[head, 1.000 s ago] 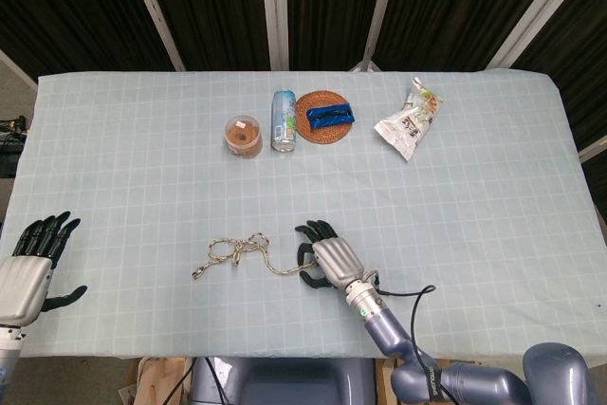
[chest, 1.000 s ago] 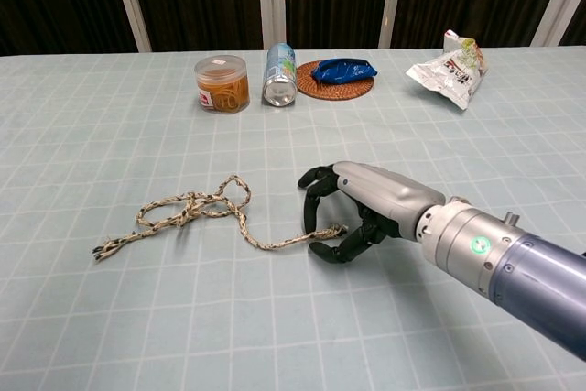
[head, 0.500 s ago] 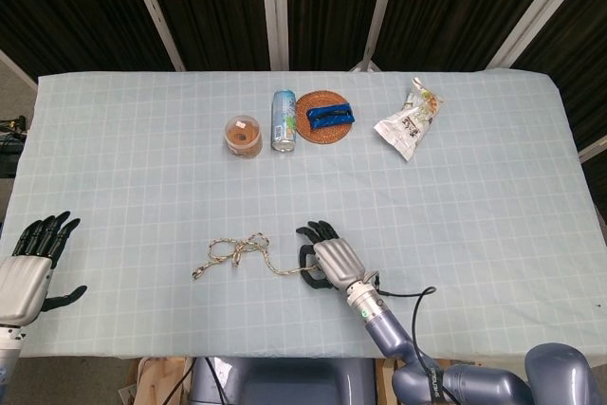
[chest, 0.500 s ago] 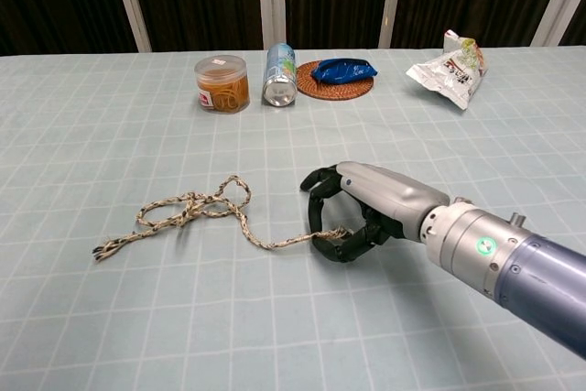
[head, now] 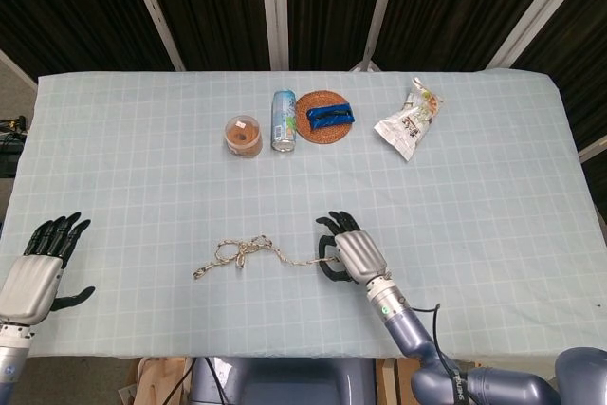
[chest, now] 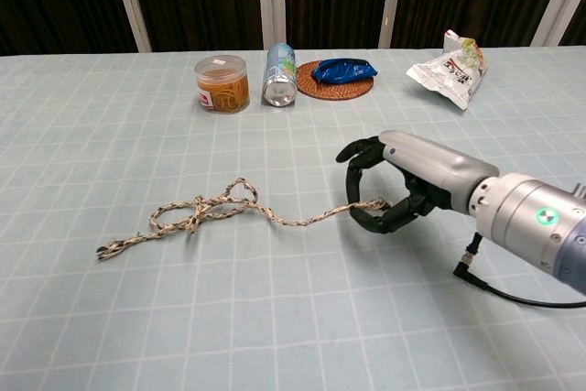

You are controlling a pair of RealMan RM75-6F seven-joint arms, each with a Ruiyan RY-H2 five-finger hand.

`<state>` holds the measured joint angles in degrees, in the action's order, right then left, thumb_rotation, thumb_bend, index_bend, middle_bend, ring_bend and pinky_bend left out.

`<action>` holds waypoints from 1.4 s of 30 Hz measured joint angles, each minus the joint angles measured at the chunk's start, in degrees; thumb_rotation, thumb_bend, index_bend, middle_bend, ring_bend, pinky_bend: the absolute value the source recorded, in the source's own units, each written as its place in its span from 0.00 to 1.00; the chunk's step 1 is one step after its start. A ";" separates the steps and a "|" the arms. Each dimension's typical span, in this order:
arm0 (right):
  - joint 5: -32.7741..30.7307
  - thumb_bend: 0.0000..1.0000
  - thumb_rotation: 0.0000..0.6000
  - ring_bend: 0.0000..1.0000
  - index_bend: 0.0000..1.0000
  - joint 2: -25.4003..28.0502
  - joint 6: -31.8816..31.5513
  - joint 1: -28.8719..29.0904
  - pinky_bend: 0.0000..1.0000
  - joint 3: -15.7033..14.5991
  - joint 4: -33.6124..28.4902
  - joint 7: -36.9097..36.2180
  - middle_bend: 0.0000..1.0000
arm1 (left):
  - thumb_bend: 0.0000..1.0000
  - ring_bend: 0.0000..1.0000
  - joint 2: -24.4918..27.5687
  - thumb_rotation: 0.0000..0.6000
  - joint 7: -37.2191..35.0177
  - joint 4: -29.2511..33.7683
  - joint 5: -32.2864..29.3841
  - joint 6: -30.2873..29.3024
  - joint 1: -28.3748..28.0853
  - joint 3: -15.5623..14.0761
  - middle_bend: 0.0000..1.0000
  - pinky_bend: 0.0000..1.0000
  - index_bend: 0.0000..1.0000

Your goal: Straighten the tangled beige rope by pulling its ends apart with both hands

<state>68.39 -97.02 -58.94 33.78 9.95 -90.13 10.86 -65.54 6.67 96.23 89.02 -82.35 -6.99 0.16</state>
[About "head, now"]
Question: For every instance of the light wooden crate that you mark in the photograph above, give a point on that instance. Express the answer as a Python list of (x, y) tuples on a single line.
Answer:
[(156, 381)]

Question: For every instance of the light blue drink can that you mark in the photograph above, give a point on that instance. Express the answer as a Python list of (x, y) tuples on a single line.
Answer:
[(283, 115)]

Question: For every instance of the round woven rattan coaster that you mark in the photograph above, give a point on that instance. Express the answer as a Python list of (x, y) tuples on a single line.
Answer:
[(322, 135)]

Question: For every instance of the brown cardboard box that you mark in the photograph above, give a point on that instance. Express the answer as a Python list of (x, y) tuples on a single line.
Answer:
[(403, 376)]

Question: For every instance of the blue snack packet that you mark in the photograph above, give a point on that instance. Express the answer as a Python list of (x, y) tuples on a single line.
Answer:
[(329, 115)]

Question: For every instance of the light blue checked tablecloth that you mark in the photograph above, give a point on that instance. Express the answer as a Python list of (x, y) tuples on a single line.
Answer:
[(427, 234)]

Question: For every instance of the clear jar of rubber bands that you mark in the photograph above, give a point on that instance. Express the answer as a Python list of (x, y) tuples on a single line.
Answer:
[(244, 139)]

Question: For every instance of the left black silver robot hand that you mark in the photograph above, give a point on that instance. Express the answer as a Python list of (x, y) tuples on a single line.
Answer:
[(31, 286)]

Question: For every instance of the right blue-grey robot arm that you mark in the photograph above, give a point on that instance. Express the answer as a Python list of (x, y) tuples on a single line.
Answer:
[(403, 324)]

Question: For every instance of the blue-grey robot torso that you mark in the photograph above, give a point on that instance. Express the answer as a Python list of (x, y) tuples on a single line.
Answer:
[(284, 381)]

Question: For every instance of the white crumpled snack bag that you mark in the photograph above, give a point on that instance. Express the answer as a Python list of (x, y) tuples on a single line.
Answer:
[(408, 127)]

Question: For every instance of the white frame post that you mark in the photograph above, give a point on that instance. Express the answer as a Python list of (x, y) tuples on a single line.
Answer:
[(379, 6), (154, 11), (536, 6), (275, 6)]

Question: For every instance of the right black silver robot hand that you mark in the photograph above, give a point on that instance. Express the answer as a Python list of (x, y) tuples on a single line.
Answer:
[(360, 255)]

